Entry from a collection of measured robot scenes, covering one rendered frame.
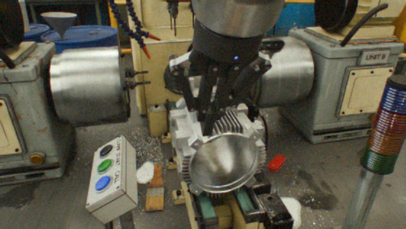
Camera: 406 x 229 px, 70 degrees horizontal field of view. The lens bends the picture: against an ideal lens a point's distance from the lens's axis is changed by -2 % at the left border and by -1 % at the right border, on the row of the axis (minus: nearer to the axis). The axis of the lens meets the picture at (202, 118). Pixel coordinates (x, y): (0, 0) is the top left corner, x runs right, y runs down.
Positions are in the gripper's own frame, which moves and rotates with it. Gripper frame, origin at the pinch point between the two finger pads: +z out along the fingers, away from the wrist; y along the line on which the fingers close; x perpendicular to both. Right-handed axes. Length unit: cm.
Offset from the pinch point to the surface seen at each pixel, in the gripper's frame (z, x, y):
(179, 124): 19.8, -10.8, 2.3
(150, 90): 50, -44, 8
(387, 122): 2.3, 2.9, -33.5
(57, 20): 111, -159, 67
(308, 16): 329, -418, -328
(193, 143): 13.0, -2.1, 0.9
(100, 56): 27, -40, 22
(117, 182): 8.9, 5.6, 15.2
